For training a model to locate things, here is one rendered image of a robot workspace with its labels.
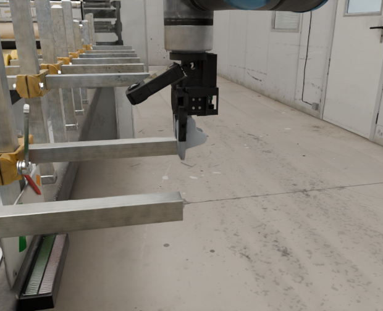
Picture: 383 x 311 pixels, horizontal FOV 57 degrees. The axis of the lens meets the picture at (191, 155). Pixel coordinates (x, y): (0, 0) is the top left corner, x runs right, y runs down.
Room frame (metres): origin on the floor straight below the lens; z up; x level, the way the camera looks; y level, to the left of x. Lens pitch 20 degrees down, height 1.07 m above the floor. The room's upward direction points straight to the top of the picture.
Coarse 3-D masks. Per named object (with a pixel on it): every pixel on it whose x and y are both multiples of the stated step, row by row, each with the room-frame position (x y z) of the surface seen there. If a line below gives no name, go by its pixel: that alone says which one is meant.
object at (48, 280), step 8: (56, 240) 0.56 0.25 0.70; (64, 240) 0.56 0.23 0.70; (56, 248) 0.53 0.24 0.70; (56, 256) 0.51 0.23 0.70; (48, 264) 0.49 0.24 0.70; (56, 264) 0.49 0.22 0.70; (48, 272) 0.46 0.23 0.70; (56, 272) 0.47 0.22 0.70; (48, 280) 0.45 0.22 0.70; (40, 288) 0.43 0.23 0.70; (48, 288) 0.43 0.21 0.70
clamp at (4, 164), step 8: (32, 136) 0.67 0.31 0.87; (0, 152) 0.56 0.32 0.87; (8, 152) 0.56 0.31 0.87; (16, 152) 0.56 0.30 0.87; (0, 160) 0.54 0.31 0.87; (8, 160) 0.54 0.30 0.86; (16, 160) 0.56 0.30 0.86; (0, 168) 0.54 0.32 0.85; (8, 168) 0.54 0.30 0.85; (16, 168) 0.54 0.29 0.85; (0, 176) 0.54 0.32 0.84; (8, 176) 0.54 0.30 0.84; (16, 176) 0.54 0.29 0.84; (0, 184) 0.54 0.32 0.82; (8, 184) 0.54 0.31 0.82
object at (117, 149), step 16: (32, 144) 0.64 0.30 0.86; (48, 144) 0.64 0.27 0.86; (64, 144) 0.64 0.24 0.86; (80, 144) 0.64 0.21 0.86; (96, 144) 0.64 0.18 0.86; (112, 144) 0.64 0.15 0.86; (128, 144) 0.65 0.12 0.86; (144, 144) 0.65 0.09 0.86; (160, 144) 0.66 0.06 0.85; (176, 144) 0.66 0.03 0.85; (32, 160) 0.61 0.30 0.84; (48, 160) 0.62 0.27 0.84; (64, 160) 0.62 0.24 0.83; (80, 160) 0.63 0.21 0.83
